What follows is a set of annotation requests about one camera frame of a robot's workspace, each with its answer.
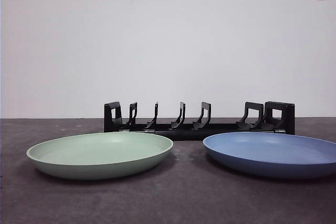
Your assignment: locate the green round plate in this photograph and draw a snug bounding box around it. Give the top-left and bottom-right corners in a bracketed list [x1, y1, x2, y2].
[26, 132, 174, 181]

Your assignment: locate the blue round plate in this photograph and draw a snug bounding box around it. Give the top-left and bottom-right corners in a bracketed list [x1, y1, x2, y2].
[202, 132, 336, 180]

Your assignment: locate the black plate rack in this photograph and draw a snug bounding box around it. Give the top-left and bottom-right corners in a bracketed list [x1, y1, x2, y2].
[103, 101, 296, 142]

